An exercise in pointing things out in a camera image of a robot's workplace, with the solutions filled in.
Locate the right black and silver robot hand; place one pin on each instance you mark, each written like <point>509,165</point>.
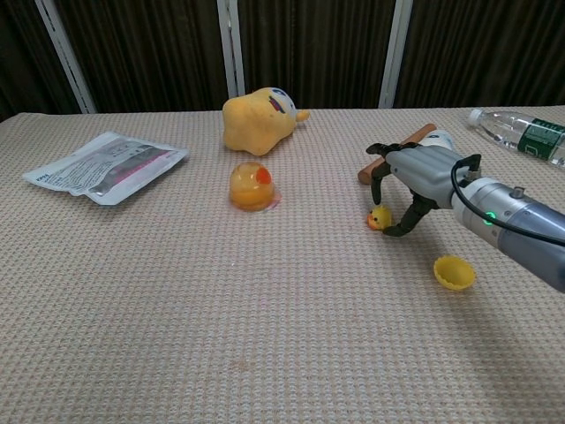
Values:
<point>428,176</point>

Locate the small yellow rubber duck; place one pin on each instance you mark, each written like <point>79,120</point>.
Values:
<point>379,217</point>

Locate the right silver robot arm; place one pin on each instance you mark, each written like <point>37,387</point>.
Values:
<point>529,216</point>

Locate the yellow plush toy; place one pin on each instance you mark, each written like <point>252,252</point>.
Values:
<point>256,123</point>

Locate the white paper cup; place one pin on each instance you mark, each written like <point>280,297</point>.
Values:
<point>441,139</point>

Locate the wooden rolling pin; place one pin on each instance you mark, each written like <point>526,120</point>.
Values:
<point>365,176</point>

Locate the clear water bottle green label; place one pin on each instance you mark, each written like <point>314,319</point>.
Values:
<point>507,126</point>

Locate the small yellow plastic cup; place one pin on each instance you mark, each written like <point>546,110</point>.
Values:
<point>454,274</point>

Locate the dark pleated curtain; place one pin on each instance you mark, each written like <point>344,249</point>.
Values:
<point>318,48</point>

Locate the clear orange jelly cup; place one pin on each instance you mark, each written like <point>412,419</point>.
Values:
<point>251,185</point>

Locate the beige woven tablecloth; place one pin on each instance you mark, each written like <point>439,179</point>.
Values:
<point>176,309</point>

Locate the white printed foil pouch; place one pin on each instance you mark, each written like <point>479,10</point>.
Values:
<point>101,168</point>

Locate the white metal frame post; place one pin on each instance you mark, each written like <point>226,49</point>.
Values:
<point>231,48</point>
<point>66,57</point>
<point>395,53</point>

